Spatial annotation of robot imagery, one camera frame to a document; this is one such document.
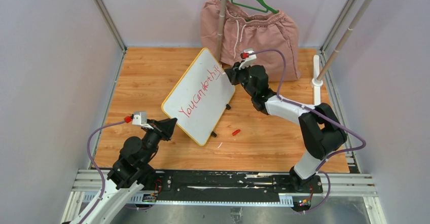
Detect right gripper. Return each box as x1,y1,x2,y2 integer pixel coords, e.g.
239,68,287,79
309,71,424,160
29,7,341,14
225,61,257,97

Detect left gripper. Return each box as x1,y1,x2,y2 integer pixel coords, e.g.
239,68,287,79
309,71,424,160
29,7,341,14
141,117,177,165

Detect yellow framed whiteboard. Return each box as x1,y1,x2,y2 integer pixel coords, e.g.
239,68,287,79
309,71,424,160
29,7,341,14
161,48,235,146

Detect red marker cap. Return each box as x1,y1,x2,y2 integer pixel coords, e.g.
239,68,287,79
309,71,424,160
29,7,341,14
232,129,241,136

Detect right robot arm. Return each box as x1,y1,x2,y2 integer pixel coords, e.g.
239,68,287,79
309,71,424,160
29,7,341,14
225,62,347,193

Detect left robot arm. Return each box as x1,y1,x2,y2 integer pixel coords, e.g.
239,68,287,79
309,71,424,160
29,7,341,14
71,111,177,223

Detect pink shorts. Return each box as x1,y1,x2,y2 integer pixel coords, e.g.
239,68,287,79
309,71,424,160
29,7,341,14
220,2,301,82

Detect clothes rack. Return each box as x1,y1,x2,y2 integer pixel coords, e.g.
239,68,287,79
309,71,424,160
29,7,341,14
214,0,387,115

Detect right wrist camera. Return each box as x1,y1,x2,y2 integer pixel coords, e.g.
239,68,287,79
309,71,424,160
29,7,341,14
239,49,257,70

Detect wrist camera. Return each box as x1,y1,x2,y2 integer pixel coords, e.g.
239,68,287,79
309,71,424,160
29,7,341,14
131,111,154,129
239,49,257,70

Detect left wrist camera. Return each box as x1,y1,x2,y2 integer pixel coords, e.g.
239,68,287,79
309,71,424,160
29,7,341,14
131,111,154,129

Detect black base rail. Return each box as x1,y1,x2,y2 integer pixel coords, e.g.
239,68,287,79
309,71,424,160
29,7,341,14
141,170,323,203

